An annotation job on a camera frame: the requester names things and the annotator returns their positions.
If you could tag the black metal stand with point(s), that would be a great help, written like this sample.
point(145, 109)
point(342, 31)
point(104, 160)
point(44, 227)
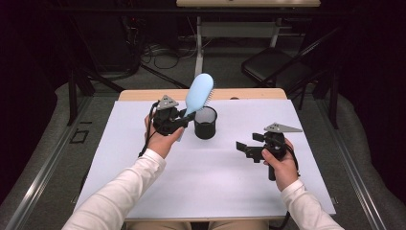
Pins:
point(76, 92)
point(333, 96)

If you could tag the black mesh pen holder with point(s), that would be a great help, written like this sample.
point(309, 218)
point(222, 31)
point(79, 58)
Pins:
point(206, 131)

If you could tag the metal floor rail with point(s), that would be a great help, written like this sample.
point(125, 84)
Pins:
point(354, 179)
point(41, 179)

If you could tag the person's left hand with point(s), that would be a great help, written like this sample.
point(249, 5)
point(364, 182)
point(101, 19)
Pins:
point(161, 143)

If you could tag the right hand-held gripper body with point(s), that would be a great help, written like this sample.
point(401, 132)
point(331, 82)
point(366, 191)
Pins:
point(274, 142)

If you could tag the light blue hairbrush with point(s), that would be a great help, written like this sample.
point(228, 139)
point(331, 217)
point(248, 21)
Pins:
point(198, 92)

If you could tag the black folding chair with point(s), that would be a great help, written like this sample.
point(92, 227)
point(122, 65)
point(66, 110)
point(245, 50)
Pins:
point(271, 65)

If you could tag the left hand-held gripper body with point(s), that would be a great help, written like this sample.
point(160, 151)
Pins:
point(166, 119)

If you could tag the person's right hand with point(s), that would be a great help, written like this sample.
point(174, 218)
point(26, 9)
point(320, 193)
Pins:
point(287, 172)

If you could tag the background desk with white legs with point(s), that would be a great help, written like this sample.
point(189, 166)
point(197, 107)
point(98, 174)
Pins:
point(242, 30)

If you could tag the white table cover sheet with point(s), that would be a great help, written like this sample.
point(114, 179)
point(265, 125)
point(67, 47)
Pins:
point(207, 179)

